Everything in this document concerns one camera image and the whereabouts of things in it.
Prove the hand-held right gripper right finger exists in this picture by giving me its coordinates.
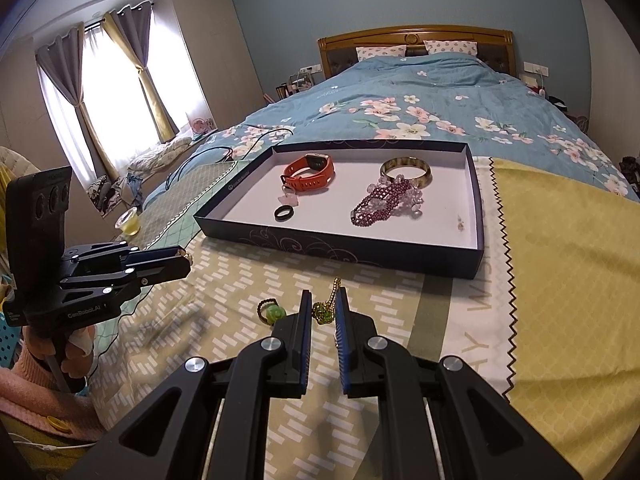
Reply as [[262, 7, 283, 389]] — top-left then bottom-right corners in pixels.
[[333, 287, 584, 480]]

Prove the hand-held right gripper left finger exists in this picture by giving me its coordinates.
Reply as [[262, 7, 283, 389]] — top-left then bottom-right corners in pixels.
[[65, 290, 314, 480]]

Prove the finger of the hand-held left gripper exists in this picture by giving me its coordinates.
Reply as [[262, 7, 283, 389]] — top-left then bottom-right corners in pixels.
[[120, 245, 189, 268], [131, 258, 194, 291]]

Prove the gold chain with green bead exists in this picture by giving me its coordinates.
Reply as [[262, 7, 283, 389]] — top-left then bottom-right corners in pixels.
[[312, 277, 346, 327]]

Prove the green bead ring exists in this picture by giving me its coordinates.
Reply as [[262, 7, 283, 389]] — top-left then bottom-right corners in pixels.
[[257, 298, 286, 325]]

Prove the dark blue box lid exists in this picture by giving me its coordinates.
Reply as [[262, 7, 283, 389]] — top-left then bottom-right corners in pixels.
[[193, 139, 486, 281]]

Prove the garnet bead bracelet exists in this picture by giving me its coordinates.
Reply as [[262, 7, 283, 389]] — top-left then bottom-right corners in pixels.
[[349, 179, 404, 227]]

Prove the orange smartwatch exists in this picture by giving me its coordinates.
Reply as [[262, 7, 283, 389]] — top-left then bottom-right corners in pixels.
[[279, 152, 336, 194]]

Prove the purple crystal bracelet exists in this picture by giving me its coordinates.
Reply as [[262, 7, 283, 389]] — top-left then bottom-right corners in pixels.
[[367, 172, 426, 219]]

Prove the amber bangle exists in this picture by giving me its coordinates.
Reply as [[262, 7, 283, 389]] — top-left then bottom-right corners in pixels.
[[378, 156, 432, 190]]

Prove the person's left forearm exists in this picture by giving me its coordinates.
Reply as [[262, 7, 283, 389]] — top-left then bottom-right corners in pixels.
[[0, 350, 109, 444]]

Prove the person's left hand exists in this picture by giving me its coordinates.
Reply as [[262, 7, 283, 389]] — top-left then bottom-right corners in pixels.
[[22, 327, 96, 377]]

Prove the clear cup with yellow liquid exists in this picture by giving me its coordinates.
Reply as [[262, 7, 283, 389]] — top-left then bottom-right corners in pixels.
[[114, 207, 141, 236]]

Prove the dark patterned cushion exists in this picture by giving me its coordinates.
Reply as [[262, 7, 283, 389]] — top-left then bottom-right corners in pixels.
[[87, 174, 126, 219]]

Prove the pile of light laundry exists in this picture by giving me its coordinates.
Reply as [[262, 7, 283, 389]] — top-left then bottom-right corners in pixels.
[[127, 134, 194, 179]]

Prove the blue perforated basket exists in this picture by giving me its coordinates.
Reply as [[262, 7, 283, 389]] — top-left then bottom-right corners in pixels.
[[0, 310, 24, 377]]

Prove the grey and yellow curtain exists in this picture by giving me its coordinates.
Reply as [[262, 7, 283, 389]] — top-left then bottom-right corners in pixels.
[[34, 22, 99, 182], [102, 2, 179, 144]]

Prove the cosmetics organizer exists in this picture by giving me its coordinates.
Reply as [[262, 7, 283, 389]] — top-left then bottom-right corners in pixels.
[[272, 72, 314, 101]]

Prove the beige built-in wardrobe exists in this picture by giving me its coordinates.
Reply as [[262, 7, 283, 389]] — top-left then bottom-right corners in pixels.
[[150, 0, 266, 132]]

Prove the yellow green printed blanket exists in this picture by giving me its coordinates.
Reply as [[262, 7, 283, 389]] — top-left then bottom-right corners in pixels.
[[95, 157, 640, 480]]

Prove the blue floral duvet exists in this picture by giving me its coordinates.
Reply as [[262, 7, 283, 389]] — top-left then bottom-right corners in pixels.
[[142, 52, 632, 202]]

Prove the white dotted pillow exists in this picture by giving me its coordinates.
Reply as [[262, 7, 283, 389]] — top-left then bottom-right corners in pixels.
[[423, 39, 480, 56], [355, 44, 409, 61]]

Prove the wooden bed headboard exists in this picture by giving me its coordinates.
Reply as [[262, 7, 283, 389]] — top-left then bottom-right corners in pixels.
[[317, 25, 516, 81]]

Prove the wooden nightstand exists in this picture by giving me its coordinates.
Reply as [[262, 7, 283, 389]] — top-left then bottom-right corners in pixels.
[[544, 92, 592, 134]]

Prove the pile of dark clothes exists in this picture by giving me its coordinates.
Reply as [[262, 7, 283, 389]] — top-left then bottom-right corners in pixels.
[[619, 157, 640, 187]]

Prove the black cable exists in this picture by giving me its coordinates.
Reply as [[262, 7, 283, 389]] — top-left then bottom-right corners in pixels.
[[164, 127, 296, 191]]

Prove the white cable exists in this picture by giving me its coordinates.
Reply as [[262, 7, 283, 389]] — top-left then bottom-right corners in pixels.
[[9, 439, 102, 454]]

